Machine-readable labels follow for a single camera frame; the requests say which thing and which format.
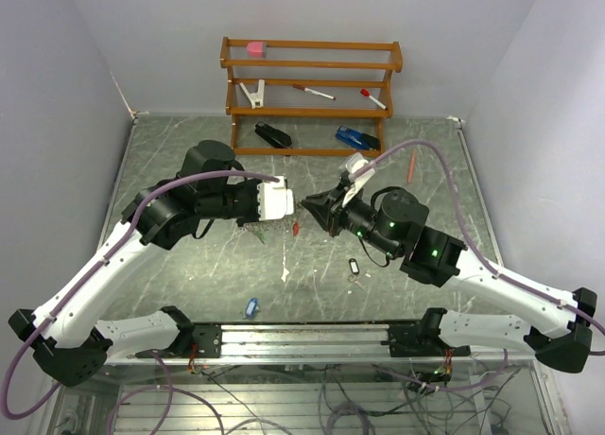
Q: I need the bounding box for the red capped thin marker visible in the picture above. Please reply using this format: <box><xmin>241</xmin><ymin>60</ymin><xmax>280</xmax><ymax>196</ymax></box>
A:
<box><xmin>291</xmin><ymin>84</ymin><xmax>336</xmax><ymax>101</ymax></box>

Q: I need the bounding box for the pink eraser block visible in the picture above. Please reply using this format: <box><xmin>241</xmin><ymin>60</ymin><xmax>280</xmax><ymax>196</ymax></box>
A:
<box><xmin>246</xmin><ymin>41</ymin><xmax>267</xmax><ymax>59</ymax></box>

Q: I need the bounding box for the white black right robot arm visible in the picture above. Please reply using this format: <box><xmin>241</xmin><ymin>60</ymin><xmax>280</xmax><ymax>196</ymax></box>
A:
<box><xmin>302</xmin><ymin>183</ymin><xmax>597</xmax><ymax>374</ymax></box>

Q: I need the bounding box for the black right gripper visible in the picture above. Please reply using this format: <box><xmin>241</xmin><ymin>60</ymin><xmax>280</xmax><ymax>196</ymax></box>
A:
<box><xmin>302</xmin><ymin>181</ymin><xmax>401</xmax><ymax>258</ymax></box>

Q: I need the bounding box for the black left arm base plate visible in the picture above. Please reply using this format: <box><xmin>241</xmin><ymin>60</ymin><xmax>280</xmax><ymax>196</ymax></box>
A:
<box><xmin>160</xmin><ymin>323</ymin><xmax>223</xmax><ymax>358</ymax></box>

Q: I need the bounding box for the white plastic clamp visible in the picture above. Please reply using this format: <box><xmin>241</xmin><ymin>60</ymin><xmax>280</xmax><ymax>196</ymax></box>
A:
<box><xmin>238</xmin><ymin>79</ymin><xmax>266</xmax><ymax>109</ymax></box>

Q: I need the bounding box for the large keyring with small rings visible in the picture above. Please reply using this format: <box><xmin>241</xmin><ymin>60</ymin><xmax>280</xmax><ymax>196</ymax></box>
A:
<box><xmin>241</xmin><ymin>214</ymin><xmax>297</xmax><ymax>234</ymax></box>

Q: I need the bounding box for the orange pencil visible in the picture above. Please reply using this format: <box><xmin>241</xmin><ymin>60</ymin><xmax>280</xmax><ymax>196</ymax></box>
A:
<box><xmin>407</xmin><ymin>149</ymin><xmax>417</xmax><ymax>183</ymax></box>

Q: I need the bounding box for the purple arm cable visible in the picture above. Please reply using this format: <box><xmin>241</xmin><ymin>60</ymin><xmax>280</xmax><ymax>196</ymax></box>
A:
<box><xmin>354</xmin><ymin>139</ymin><xmax>605</xmax><ymax>392</ymax></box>
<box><xmin>0</xmin><ymin>169</ymin><xmax>283</xmax><ymax>435</ymax></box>

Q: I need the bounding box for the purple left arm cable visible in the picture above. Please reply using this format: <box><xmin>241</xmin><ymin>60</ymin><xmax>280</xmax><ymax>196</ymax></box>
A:
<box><xmin>0</xmin><ymin>169</ymin><xmax>283</xmax><ymax>435</ymax></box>

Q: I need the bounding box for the brown wooden shelf rack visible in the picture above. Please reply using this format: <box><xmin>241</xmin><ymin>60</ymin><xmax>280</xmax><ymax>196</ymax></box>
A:
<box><xmin>219</xmin><ymin>37</ymin><xmax>404</xmax><ymax>157</ymax></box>

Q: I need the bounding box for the black stapler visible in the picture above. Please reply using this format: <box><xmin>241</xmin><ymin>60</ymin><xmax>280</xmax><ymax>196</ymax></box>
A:
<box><xmin>254</xmin><ymin>122</ymin><xmax>292</xmax><ymax>149</ymax></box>

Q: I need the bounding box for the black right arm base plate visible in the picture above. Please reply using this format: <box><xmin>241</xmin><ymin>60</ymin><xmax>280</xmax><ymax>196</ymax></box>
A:
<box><xmin>380</xmin><ymin>322</ymin><xmax>447</xmax><ymax>357</ymax></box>

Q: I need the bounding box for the blue stapler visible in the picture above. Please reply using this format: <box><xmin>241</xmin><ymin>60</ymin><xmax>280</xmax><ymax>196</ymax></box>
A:
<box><xmin>335</xmin><ymin>126</ymin><xmax>381</xmax><ymax>150</ymax></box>

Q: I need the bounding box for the aluminium mounting rail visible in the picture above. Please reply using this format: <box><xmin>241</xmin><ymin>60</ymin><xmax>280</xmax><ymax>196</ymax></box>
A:
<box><xmin>114</xmin><ymin>316</ymin><xmax>534</xmax><ymax>364</ymax></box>

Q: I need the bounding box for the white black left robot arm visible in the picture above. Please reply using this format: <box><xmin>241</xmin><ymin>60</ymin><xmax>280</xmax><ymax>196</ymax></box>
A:
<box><xmin>9</xmin><ymin>140</ymin><xmax>293</xmax><ymax>387</ymax></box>

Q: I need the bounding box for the black tagged key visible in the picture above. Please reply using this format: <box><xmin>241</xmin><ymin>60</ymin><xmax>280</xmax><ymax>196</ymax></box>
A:
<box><xmin>348</xmin><ymin>258</ymin><xmax>365</xmax><ymax>290</ymax></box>

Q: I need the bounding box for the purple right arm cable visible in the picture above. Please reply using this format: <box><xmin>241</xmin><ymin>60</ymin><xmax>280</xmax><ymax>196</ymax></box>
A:
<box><xmin>354</xmin><ymin>139</ymin><xmax>605</xmax><ymax>392</ymax></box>

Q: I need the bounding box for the red capped white marker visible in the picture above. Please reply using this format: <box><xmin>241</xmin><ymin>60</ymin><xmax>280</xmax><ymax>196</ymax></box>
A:
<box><xmin>360</xmin><ymin>89</ymin><xmax>388</xmax><ymax>110</ymax></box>

